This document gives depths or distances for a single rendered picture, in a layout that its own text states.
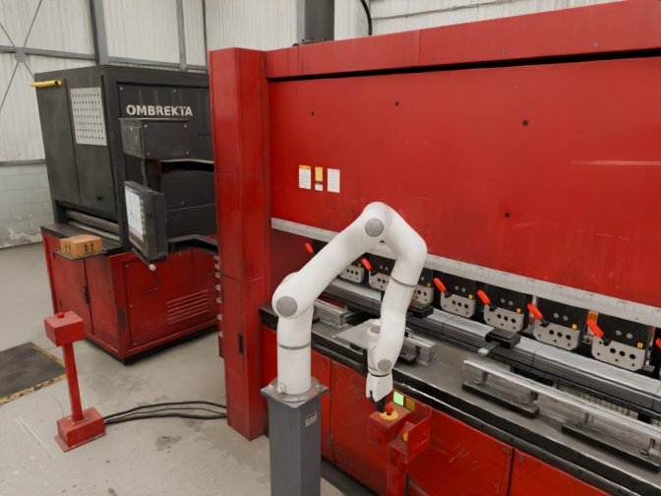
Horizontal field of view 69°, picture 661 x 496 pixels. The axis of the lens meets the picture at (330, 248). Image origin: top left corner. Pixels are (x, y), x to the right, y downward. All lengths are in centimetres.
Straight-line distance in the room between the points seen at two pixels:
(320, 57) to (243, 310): 143
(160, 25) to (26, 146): 313
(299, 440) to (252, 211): 136
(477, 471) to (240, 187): 176
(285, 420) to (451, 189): 109
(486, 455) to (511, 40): 155
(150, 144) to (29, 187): 623
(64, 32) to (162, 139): 650
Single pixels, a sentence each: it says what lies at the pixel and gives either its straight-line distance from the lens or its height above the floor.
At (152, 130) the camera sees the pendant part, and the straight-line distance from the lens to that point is 261.
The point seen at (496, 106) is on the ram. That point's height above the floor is 201.
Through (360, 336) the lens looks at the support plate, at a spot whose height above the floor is 100.
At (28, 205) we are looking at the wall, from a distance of 877.
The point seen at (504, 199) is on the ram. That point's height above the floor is 168.
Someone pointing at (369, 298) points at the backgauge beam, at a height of 97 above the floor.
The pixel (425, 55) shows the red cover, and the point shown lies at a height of 220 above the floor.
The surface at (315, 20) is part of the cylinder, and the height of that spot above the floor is 242.
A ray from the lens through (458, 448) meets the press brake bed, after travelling 223.
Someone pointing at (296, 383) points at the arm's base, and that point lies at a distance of 178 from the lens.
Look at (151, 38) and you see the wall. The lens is 970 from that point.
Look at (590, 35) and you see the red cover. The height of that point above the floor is 221.
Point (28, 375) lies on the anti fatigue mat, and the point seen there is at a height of 2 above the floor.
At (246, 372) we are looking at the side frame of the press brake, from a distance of 303.
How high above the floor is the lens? 196
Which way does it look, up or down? 15 degrees down
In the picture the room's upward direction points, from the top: 1 degrees clockwise
